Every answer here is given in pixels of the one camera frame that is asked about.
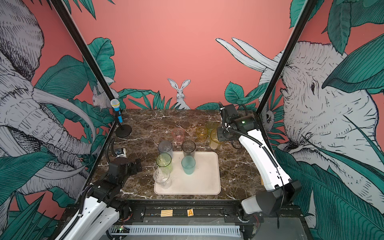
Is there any tall yellow glass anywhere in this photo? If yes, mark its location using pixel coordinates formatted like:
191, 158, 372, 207
210, 129, 223, 150

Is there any clear faceted glass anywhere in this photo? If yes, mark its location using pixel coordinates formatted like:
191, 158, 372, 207
153, 168, 171, 189

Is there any light green tall glass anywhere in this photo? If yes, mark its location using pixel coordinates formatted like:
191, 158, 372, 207
156, 153, 173, 173

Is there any dark grey tall glass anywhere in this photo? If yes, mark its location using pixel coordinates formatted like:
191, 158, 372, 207
182, 140, 196, 158

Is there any blue tall plastic glass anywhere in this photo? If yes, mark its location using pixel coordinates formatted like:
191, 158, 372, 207
158, 141, 173, 158

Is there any frosted teal textured glass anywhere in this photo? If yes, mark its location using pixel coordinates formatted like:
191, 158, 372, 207
181, 156, 196, 175

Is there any beige plastic tray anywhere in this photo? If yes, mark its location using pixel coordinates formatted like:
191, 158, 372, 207
154, 152, 221, 196

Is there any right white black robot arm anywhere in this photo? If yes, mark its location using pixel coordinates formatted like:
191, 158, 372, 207
217, 103, 302, 215

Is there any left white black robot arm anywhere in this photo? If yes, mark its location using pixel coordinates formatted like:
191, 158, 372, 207
56, 157, 142, 240

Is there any short green glass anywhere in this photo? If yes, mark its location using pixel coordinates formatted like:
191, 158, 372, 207
206, 121, 220, 133

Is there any short yellow glass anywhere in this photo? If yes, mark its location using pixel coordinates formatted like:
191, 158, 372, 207
196, 126, 208, 142

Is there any microphone on black stand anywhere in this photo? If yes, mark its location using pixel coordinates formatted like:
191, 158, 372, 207
110, 99, 132, 138

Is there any pink short glass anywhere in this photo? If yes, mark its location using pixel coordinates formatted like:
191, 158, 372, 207
172, 128, 185, 144

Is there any orange letter A tag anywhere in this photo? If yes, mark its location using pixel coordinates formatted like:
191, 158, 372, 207
187, 209, 194, 217

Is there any white ventilated strip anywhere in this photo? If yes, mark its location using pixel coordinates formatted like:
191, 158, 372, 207
108, 225, 242, 238

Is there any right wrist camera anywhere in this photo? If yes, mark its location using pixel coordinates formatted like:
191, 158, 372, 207
220, 107, 228, 129

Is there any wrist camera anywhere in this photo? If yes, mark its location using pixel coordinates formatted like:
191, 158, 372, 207
220, 107, 228, 129
114, 148, 127, 158

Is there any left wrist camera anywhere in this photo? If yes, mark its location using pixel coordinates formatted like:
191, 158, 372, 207
114, 148, 127, 158

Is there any wooden block on rail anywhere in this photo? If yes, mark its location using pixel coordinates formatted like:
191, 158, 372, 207
161, 209, 174, 218

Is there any black front rail base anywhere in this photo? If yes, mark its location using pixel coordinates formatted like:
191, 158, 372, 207
49, 197, 313, 240

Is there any right black frame post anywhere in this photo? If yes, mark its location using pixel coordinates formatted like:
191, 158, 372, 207
256, 0, 317, 115

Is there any black frame post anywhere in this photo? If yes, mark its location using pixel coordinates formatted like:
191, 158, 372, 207
51, 0, 115, 100
256, 0, 317, 115

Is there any left black frame post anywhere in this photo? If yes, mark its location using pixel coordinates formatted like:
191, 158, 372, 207
51, 0, 115, 100

